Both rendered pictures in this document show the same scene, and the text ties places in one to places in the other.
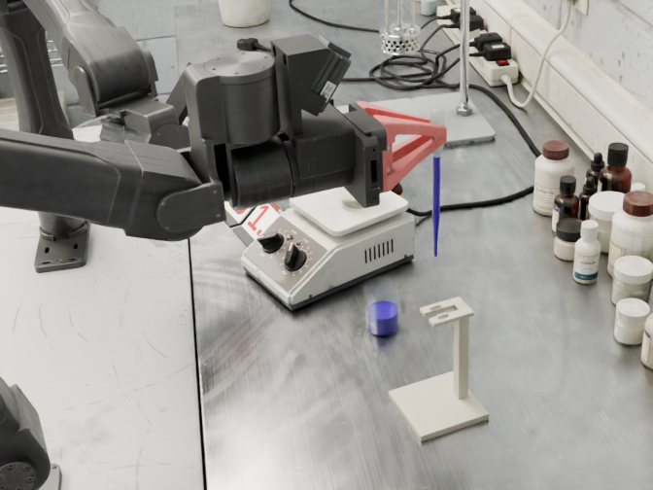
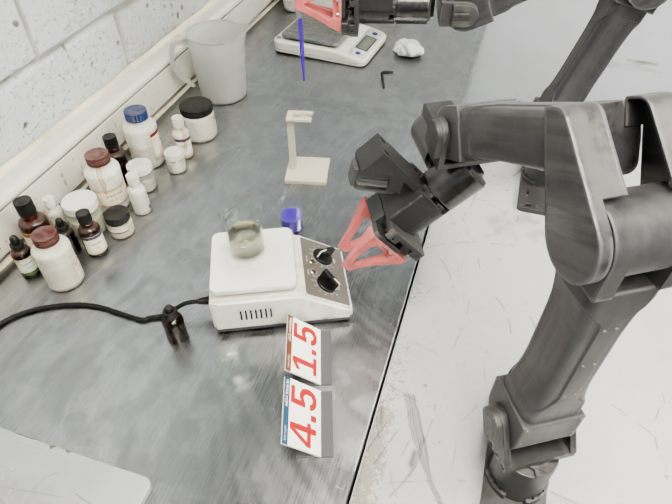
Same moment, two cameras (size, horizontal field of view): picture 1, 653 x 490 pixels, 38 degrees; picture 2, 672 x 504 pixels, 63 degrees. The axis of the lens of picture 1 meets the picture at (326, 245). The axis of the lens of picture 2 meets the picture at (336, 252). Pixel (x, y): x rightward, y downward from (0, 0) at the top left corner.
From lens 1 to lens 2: 1.60 m
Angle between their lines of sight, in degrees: 101
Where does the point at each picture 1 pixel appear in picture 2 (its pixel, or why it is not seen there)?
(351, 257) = not seen: hidden behind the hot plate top
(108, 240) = (464, 437)
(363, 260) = not seen: hidden behind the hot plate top
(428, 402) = (312, 170)
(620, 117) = not seen: outside the picture
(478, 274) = (195, 240)
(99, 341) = (487, 293)
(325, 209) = (278, 254)
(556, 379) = (239, 164)
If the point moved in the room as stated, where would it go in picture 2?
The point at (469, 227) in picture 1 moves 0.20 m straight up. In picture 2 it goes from (146, 287) to (110, 185)
